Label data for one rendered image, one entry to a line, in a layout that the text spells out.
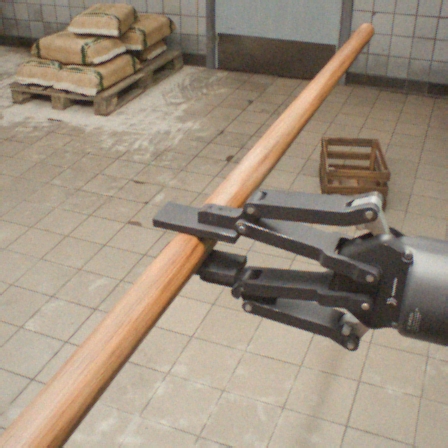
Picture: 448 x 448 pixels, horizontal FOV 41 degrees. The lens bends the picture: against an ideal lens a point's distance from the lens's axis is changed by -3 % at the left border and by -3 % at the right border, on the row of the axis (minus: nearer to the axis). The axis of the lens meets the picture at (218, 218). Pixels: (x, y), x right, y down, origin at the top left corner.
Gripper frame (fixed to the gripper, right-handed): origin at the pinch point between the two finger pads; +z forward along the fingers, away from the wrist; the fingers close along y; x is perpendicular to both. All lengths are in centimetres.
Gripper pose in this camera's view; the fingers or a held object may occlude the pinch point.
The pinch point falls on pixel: (199, 241)
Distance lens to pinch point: 49.4
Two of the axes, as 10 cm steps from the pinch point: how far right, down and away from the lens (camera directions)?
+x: 3.7, -4.7, 8.0
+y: 0.1, 8.6, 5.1
